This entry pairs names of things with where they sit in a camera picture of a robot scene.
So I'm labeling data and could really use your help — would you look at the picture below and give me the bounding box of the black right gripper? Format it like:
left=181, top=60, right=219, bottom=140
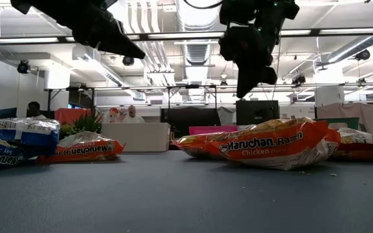
left=218, top=25, right=280, bottom=99

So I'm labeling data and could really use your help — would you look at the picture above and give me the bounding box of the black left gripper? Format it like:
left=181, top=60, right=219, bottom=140
left=43, top=0, right=146, bottom=60

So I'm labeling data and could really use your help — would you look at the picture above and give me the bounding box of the orange Maruchan ramen packet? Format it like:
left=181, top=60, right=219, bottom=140
left=34, top=131, right=126, bottom=164
left=172, top=134, right=228, bottom=160
left=205, top=116, right=342, bottom=172

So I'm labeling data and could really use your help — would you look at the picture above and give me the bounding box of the red Maruchan ramen packet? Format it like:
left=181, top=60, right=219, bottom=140
left=330, top=127, right=373, bottom=162

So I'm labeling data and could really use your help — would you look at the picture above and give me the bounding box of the black box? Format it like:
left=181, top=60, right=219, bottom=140
left=235, top=100, right=280, bottom=126

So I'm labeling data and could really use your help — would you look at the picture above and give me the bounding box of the grey cloth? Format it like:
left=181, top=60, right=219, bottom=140
left=217, top=106, right=238, bottom=126

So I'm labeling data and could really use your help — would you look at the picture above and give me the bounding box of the white ceiling light strip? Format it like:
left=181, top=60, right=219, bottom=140
left=0, top=37, right=60, bottom=45
left=319, top=27, right=373, bottom=36
left=147, top=31, right=225, bottom=39

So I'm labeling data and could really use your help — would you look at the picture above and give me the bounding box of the person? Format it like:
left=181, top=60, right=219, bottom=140
left=121, top=105, right=146, bottom=124
left=26, top=101, right=48, bottom=120

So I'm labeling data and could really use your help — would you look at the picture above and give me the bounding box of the red plastic bin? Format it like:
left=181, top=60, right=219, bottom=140
left=188, top=125, right=240, bottom=136

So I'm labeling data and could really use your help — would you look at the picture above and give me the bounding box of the black cabinet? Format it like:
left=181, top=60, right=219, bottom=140
left=160, top=106, right=221, bottom=139

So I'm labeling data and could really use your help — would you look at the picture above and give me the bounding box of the red cloth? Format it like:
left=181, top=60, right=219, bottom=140
left=54, top=107, right=92, bottom=126

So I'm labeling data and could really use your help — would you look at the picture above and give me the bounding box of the teal plastic bin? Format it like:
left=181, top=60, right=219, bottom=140
left=314, top=116, right=361, bottom=131

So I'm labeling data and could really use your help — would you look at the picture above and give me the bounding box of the beige cloth cover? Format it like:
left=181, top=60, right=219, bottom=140
left=315, top=102, right=373, bottom=135

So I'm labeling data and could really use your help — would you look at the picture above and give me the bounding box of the dark computer monitor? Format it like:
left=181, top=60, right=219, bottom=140
left=0, top=107, right=18, bottom=119

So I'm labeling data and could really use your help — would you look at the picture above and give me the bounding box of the black metal frame stand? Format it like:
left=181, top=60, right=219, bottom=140
left=45, top=84, right=220, bottom=130

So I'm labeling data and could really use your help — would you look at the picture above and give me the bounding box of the silver ventilation duct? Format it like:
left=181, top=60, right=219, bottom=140
left=175, top=0, right=221, bottom=67

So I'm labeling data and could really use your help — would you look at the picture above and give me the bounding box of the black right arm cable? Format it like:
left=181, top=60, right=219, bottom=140
left=182, top=0, right=223, bottom=10

